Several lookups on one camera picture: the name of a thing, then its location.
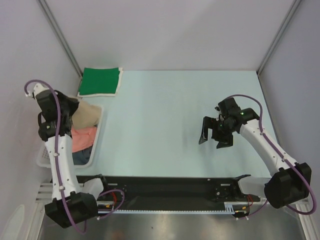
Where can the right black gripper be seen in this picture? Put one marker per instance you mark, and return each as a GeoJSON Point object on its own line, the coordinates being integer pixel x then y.
{"type": "Point", "coordinates": [216, 132]}

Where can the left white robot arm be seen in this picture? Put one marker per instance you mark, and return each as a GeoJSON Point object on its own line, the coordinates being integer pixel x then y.
{"type": "Point", "coordinates": [71, 203]}

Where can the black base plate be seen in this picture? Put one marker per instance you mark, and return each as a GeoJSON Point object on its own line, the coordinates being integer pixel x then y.
{"type": "Point", "coordinates": [186, 194]}

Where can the white plastic basket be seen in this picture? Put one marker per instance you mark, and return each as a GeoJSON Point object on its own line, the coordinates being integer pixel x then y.
{"type": "Point", "coordinates": [95, 141]}

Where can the blue grey t shirt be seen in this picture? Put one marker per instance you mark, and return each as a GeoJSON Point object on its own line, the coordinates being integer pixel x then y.
{"type": "Point", "coordinates": [81, 157]}

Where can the beige t shirt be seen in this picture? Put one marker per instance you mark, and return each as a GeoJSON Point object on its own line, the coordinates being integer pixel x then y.
{"type": "Point", "coordinates": [86, 115]}

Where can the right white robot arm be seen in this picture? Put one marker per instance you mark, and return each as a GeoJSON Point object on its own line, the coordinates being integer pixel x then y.
{"type": "Point", "coordinates": [289, 180]}

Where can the folded white t shirt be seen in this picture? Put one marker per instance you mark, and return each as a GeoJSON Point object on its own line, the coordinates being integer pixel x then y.
{"type": "Point", "coordinates": [120, 80]}

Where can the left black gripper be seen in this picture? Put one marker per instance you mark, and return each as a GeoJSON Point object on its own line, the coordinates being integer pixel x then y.
{"type": "Point", "coordinates": [73, 103]}

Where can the white slotted cable duct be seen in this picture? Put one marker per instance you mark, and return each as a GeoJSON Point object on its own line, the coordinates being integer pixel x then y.
{"type": "Point", "coordinates": [229, 209]}

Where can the pink t shirt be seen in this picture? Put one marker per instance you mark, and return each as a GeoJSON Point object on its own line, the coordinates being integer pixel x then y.
{"type": "Point", "coordinates": [83, 138]}

